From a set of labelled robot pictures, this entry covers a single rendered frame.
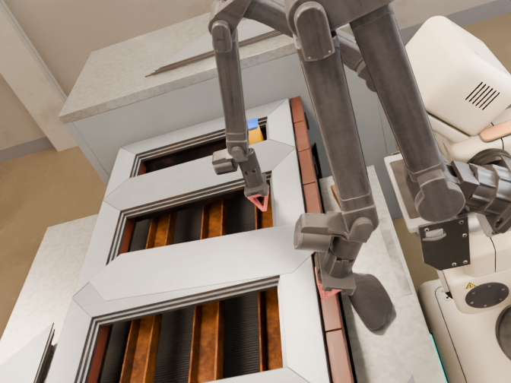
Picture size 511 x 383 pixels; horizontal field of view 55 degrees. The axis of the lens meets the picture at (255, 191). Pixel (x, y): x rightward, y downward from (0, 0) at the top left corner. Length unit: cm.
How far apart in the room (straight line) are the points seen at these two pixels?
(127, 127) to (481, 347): 155
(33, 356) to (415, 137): 128
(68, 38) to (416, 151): 342
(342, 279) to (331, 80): 43
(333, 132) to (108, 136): 154
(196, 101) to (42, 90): 229
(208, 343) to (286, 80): 104
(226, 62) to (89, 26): 278
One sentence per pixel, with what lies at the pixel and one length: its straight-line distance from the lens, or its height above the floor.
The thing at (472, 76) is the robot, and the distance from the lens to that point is 92.
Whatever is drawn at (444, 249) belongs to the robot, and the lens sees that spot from 115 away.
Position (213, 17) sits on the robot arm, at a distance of 111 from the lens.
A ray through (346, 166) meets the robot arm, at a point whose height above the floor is 134.
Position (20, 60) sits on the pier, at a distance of 409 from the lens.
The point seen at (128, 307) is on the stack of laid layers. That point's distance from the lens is 147.
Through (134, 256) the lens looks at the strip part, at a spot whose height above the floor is 85.
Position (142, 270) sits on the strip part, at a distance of 154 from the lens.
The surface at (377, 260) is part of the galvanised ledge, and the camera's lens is 150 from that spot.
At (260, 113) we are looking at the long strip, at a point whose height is 85.
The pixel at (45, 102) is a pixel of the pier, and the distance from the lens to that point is 421.
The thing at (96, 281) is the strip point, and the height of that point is 85.
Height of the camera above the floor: 184
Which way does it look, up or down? 39 degrees down
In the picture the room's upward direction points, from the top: 23 degrees counter-clockwise
